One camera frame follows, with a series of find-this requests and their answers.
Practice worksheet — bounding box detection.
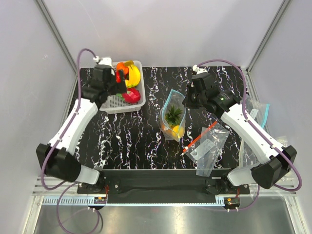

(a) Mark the white plastic fruit basket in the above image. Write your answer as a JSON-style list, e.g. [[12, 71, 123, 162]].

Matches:
[[99, 60, 146, 114]]

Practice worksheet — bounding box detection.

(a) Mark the teal zipper clear bag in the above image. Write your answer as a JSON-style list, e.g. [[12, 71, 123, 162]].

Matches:
[[160, 89, 186, 142]]

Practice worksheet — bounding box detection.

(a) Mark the toy pineapple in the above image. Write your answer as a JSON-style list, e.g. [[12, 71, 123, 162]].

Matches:
[[160, 105, 182, 131]]

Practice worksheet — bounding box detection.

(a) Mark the yellow toy mango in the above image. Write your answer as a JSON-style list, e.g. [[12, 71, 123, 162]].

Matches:
[[170, 125, 185, 140]]

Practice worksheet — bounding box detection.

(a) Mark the red toy apple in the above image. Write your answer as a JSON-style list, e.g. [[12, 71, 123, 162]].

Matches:
[[116, 72, 121, 83]]

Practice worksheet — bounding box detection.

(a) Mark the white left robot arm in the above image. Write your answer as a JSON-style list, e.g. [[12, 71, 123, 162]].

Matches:
[[36, 57, 127, 193]]

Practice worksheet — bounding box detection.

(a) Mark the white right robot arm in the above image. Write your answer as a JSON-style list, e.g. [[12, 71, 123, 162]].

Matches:
[[183, 71, 297, 193]]

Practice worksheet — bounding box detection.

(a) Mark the red zipper clear bag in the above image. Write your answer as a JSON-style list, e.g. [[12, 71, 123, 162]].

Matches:
[[183, 121, 229, 177]]

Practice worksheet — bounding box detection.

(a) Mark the toy dragon fruit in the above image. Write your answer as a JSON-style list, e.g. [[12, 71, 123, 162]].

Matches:
[[117, 87, 141, 104]]

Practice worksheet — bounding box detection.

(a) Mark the yellow toy banana bunch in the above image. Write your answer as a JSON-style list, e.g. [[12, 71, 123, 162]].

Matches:
[[125, 65, 141, 88]]

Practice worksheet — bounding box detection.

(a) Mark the orange toy tangerine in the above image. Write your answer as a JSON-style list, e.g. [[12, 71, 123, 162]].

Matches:
[[116, 62, 129, 75]]

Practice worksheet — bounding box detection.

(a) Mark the black marble pattern mat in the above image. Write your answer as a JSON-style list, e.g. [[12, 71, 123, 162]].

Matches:
[[47, 66, 259, 176]]

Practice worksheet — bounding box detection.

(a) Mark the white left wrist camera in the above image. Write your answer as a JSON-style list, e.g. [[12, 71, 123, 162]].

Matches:
[[93, 56, 113, 67]]

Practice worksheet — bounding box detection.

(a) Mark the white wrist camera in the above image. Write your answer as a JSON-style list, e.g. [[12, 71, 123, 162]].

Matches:
[[192, 65, 208, 75], [93, 56, 113, 67]]

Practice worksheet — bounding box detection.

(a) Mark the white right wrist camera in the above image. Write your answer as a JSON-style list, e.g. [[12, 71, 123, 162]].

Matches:
[[192, 65, 208, 75]]

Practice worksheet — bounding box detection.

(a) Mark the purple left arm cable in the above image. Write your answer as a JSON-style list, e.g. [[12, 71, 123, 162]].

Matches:
[[40, 48, 100, 190]]

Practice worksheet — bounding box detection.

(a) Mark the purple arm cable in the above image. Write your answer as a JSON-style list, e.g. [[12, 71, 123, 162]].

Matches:
[[195, 59, 303, 191], [40, 48, 100, 190]]

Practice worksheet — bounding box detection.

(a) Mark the left aluminium frame post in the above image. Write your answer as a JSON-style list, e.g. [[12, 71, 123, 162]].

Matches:
[[34, 0, 80, 74]]

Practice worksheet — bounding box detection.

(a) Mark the aluminium frame post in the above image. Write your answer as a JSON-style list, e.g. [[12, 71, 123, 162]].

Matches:
[[34, 0, 80, 74], [246, 0, 293, 74]]

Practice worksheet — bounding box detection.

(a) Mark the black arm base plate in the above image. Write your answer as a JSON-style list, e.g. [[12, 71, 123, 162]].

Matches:
[[77, 169, 250, 204]]

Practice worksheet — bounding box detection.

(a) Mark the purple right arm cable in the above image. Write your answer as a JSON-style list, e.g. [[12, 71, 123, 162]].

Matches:
[[195, 59, 303, 191]]

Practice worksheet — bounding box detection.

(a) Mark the white slotted cable duct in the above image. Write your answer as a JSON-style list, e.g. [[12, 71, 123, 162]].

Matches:
[[42, 196, 227, 207]]

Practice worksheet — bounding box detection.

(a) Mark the aluminium front rail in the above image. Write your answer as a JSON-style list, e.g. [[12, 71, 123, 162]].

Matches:
[[31, 176, 296, 198]]

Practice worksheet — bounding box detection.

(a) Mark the right aluminium frame post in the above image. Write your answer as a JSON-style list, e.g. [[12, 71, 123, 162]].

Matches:
[[246, 0, 293, 74]]

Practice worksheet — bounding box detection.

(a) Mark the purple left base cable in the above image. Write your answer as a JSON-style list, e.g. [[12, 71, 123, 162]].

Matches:
[[56, 182, 103, 232]]

